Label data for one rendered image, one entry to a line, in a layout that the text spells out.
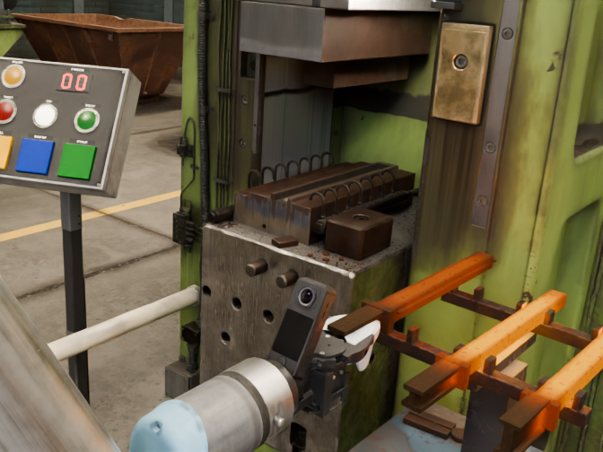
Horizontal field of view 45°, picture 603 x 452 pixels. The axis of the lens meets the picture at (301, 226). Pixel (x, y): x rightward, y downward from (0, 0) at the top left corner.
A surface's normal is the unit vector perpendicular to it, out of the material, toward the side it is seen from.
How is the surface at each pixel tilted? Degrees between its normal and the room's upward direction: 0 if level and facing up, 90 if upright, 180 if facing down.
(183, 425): 25
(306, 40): 90
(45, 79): 60
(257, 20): 90
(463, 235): 90
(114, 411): 0
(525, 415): 0
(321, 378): 92
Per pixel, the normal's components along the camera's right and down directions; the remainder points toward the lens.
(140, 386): 0.07, -0.94
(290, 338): -0.51, -0.24
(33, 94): -0.15, -0.21
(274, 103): 0.79, 0.24
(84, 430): 0.88, -0.31
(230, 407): 0.47, -0.64
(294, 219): -0.61, 0.22
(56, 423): 0.73, -0.11
